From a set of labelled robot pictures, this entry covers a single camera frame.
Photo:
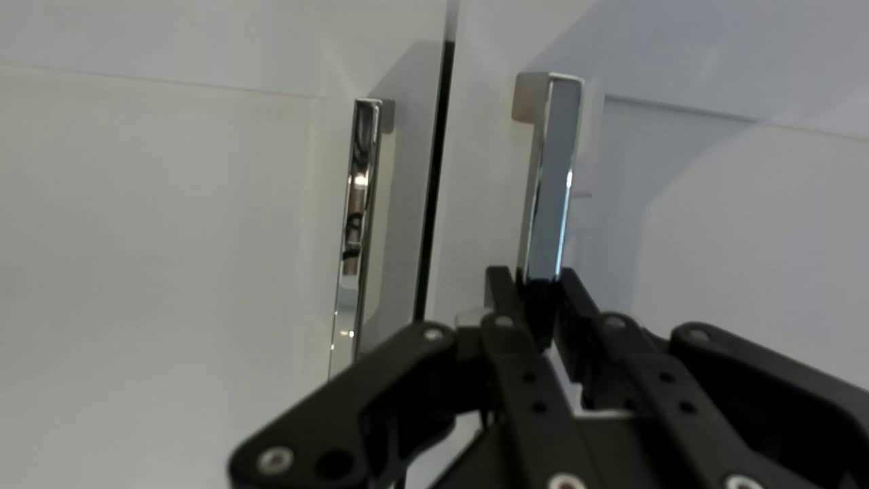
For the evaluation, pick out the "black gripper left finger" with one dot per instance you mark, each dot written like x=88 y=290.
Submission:
x=369 y=423

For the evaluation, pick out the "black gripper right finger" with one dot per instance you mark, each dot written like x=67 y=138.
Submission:
x=715 y=402

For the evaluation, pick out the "white cabinet door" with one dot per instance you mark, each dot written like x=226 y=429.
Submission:
x=173 y=179
x=720 y=175

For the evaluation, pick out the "chrome door handle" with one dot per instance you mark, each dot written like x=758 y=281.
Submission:
x=553 y=107
x=369 y=126

